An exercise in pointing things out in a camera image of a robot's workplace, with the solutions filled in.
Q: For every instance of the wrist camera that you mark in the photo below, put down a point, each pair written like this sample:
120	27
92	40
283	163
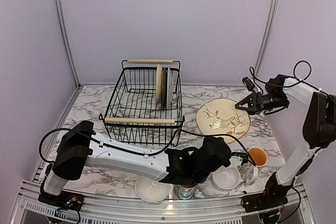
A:
238	159
251	85

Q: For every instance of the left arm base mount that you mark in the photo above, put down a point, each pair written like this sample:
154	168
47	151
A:
65	200

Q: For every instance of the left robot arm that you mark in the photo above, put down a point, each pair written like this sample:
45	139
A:
80	147

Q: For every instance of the black wire dish rack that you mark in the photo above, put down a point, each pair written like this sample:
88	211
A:
133	116

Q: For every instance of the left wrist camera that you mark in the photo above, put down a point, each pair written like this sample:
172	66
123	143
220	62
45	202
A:
238	159

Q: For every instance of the small white bowl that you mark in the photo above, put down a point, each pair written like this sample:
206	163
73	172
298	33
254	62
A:
226	178

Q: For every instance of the white patterned mug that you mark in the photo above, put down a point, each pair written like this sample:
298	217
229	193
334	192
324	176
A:
257	159

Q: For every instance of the grey reindeer plate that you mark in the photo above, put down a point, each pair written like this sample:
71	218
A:
164	89

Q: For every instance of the red and teal plate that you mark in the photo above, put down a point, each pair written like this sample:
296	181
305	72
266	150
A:
169	97

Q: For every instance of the blue handled mug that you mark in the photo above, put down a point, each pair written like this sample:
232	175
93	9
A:
185	192

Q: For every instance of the pale yellow round plate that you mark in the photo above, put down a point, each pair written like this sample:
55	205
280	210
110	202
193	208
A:
159	81

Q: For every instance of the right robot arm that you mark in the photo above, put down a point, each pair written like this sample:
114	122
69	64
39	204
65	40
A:
318	129

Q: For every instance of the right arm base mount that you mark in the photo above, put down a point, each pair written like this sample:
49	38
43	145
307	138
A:
259	202

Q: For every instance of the large white bowl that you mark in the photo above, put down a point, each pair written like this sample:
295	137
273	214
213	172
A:
151	191

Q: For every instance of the aluminium frame post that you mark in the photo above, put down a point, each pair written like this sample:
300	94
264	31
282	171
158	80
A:
267	32
66	43

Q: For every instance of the aluminium front rail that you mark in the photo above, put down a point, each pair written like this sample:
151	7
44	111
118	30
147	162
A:
108	209

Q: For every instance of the right aluminium frame post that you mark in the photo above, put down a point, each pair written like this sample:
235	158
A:
267	32

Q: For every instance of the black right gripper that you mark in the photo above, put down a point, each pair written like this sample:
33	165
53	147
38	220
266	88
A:
255	102

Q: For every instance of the left aluminium frame post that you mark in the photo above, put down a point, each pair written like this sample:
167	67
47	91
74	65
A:
66	43

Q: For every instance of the cream bird pattern plate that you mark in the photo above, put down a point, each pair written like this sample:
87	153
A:
220	117

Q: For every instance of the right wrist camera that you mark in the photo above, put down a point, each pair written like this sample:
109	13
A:
251	85

